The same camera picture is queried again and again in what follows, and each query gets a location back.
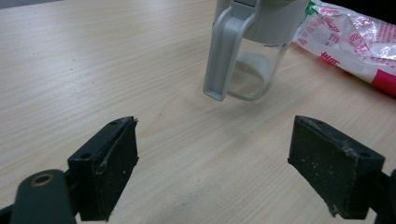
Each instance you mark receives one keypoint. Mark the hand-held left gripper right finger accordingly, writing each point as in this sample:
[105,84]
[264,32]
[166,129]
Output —
[330,168]

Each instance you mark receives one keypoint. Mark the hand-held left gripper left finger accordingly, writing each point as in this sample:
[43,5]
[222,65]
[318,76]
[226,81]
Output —
[106,174]

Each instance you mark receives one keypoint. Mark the white and pink plastic bag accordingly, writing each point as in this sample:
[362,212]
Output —
[351,40]

